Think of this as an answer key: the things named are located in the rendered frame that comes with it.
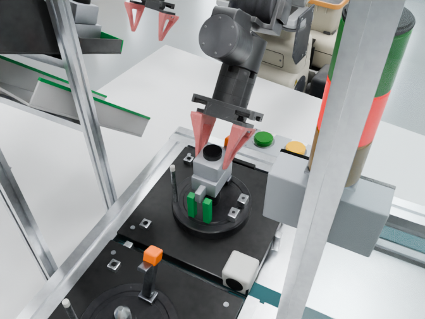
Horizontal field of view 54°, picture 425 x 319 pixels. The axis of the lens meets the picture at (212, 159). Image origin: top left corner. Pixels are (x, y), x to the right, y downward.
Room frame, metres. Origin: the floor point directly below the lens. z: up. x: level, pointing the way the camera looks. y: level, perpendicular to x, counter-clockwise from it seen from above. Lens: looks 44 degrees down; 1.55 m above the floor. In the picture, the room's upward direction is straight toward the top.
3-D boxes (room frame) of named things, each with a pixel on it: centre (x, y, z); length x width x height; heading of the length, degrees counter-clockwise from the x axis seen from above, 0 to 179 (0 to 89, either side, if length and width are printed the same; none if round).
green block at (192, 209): (0.44, 0.03, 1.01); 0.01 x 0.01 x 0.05; 64
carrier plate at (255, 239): (0.47, 0.00, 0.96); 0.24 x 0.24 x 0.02; 64
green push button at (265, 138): (0.66, -0.11, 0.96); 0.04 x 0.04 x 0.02
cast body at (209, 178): (0.46, 0.00, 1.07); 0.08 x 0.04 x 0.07; 153
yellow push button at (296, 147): (0.63, -0.17, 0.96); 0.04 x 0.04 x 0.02
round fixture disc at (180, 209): (0.47, 0.00, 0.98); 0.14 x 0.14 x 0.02
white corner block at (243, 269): (0.34, -0.04, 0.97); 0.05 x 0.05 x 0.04; 64
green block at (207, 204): (0.43, 0.01, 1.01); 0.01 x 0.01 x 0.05; 64
